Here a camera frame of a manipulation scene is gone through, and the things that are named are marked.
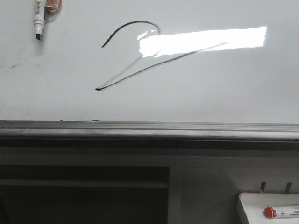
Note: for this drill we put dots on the white black-tipped whiteboard marker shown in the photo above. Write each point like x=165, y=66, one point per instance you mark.
x=39, y=18

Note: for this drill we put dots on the white whiteboard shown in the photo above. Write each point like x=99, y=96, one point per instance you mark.
x=152, y=60

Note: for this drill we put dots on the dark metal hook left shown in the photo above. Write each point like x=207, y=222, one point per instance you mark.
x=262, y=187

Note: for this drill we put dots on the dark metal hook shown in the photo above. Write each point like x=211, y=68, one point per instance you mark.
x=288, y=187
x=262, y=187

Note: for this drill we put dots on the dark rectangular panel below board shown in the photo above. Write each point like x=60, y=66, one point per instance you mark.
x=83, y=194

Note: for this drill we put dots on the white plastic marker tray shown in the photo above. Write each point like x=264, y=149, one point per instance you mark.
x=251, y=207

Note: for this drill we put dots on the dark metal hook right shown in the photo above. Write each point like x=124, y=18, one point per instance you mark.
x=288, y=187

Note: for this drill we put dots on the red-capped white marker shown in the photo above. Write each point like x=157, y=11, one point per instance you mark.
x=281, y=212

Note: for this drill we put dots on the grey aluminium whiteboard frame rail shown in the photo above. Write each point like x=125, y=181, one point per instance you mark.
x=104, y=130

